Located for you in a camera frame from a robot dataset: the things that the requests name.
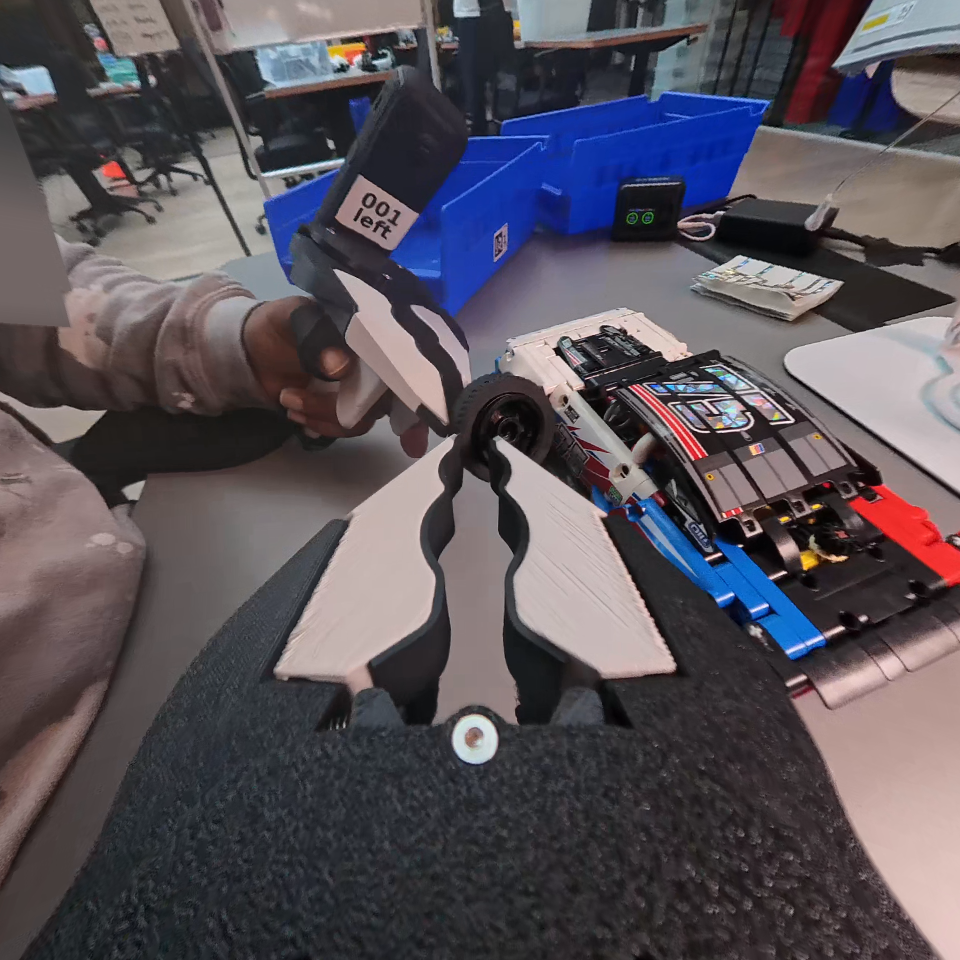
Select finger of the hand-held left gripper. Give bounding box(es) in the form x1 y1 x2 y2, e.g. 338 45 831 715
397 285 474 399
332 267 459 439

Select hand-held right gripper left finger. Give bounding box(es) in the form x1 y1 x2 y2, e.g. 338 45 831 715
273 435 465 685

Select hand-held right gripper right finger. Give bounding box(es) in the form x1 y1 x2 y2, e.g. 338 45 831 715
491 438 678 684

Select black toy car tire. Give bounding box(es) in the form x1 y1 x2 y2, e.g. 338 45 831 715
449 372 561 486

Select black toy wheel rim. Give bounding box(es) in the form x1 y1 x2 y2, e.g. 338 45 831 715
478 403 539 460

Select person's left forearm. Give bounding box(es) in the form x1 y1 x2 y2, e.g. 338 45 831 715
0 240 267 414

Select person's left hand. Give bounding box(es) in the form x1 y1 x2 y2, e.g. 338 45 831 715
243 296 432 460

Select blue plastic bin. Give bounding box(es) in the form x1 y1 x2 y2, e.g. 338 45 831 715
498 90 771 236
262 135 554 318

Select black office chair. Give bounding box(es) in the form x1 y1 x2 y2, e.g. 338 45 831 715
142 56 216 198
223 52 340 235
43 52 164 243

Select whiteboard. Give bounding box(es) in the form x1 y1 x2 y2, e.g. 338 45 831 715
172 0 438 55

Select toy brick race car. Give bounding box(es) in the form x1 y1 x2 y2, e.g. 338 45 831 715
495 306 960 711

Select wood-edged background table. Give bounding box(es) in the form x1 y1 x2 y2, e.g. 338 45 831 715
516 22 711 100

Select black device with green lights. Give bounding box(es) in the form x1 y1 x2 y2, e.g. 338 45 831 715
610 175 688 243

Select paper chart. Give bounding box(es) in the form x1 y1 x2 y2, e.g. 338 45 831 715
88 0 183 59

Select person's grey patterned sweatshirt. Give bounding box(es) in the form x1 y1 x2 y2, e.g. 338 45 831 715
0 405 148 879

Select folded sticker sheet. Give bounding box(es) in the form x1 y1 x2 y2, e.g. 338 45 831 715
689 254 846 323

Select black power adapter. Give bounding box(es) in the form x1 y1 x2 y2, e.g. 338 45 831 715
711 195 823 255

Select white book stand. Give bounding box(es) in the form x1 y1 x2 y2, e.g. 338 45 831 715
783 56 960 498

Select open instruction booklet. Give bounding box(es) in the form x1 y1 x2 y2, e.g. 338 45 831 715
831 0 960 78

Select black cable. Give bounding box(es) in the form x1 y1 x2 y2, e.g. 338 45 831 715
816 223 960 269

